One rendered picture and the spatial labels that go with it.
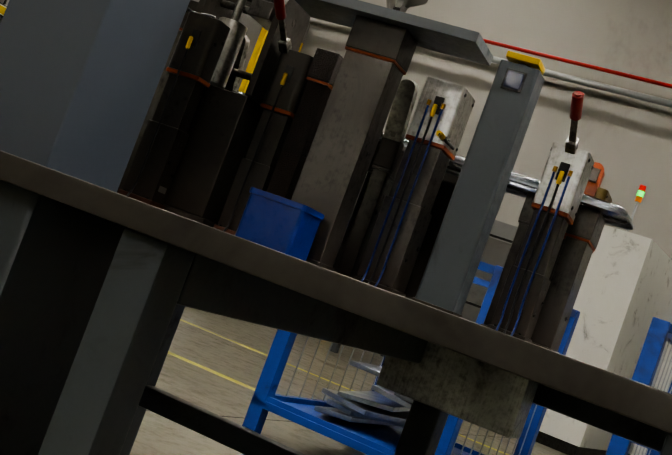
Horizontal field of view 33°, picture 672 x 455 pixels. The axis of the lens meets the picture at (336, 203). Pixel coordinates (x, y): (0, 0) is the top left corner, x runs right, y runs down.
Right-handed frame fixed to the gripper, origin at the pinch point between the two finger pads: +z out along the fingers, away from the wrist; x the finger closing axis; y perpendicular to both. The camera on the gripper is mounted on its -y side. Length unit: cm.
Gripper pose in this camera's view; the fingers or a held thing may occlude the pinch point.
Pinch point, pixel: (391, 9)
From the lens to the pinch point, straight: 205.0
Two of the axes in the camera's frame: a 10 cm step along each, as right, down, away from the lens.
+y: 7.2, 2.2, -6.6
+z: -3.5, 9.4, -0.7
